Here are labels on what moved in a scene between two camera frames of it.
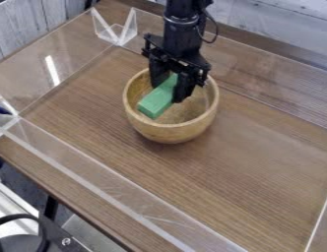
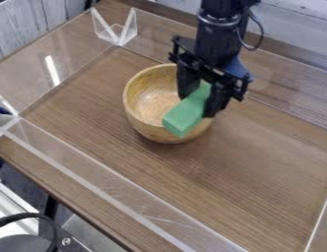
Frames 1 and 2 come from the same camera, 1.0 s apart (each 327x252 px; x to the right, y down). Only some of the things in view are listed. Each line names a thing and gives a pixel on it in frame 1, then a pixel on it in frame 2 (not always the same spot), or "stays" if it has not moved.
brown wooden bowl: x=185 y=121 stays
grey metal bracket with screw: x=58 y=239 stays
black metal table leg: x=50 y=207 stays
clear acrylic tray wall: x=243 y=189 stays
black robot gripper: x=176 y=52 to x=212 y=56
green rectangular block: x=157 y=101 to x=188 y=113
